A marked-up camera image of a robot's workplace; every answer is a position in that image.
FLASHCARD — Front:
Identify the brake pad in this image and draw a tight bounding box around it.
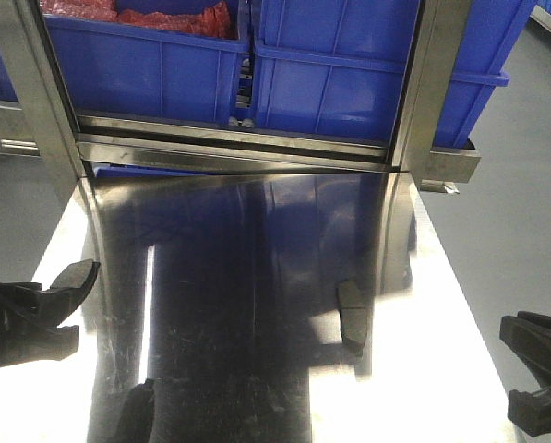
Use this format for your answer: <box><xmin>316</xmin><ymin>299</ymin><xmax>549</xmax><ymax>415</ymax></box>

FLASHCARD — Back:
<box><xmin>336</xmin><ymin>280</ymin><xmax>370</xmax><ymax>356</ymax></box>
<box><xmin>50</xmin><ymin>259</ymin><xmax>101</xmax><ymax>295</ymax></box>

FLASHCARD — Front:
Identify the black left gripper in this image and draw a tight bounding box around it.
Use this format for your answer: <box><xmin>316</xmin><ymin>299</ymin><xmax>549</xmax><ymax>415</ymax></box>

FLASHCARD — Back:
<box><xmin>0</xmin><ymin>282</ymin><xmax>88</xmax><ymax>368</ymax></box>

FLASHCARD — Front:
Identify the blue crate left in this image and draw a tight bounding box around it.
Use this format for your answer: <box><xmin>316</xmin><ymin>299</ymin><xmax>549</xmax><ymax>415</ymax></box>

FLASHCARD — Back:
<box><xmin>0</xmin><ymin>0</ymin><xmax>250</xmax><ymax>125</ymax></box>

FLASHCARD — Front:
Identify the large blue crate right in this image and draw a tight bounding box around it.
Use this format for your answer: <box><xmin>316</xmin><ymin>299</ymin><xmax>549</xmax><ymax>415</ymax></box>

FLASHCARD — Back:
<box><xmin>251</xmin><ymin>1</ymin><xmax>534</xmax><ymax>149</ymax></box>

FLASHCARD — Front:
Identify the steel upright post right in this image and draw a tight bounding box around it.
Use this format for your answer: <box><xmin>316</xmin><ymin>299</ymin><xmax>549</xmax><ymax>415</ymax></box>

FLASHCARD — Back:
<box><xmin>387</xmin><ymin>0</ymin><xmax>472</xmax><ymax>183</ymax></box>

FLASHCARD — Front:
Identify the steel shelf frame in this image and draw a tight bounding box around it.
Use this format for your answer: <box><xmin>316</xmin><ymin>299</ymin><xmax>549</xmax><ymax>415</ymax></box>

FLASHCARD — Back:
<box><xmin>0</xmin><ymin>101</ymin><xmax>481</xmax><ymax>183</ymax></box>

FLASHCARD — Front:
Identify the steel upright post left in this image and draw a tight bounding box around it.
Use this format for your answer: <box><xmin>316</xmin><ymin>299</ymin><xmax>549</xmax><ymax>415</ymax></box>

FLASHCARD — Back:
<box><xmin>0</xmin><ymin>1</ymin><xmax>87</xmax><ymax>206</ymax></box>

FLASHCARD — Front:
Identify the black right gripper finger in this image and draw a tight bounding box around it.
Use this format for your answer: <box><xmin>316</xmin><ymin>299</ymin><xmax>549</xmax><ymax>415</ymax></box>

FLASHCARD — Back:
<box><xmin>499</xmin><ymin>311</ymin><xmax>551</xmax><ymax>388</ymax></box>
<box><xmin>508</xmin><ymin>386</ymin><xmax>551</xmax><ymax>437</ymax></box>

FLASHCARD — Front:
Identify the red plastic bag in crate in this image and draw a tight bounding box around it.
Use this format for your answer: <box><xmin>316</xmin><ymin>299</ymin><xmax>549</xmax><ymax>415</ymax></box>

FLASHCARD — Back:
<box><xmin>39</xmin><ymin>1</ymin><xmax>234</xmax><ymax>39</ymax></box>

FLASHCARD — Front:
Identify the steel upright post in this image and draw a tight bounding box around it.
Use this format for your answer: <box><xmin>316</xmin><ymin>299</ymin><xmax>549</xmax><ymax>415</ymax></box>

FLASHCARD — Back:
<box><xmin>387</xmin><ymin>0</ymin><xmax>472</xmax><ymax>183</ymax></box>
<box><xmin>0</xmin><ymin>1</ymin><xmax>87</xmax><ymax>206</ymax></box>

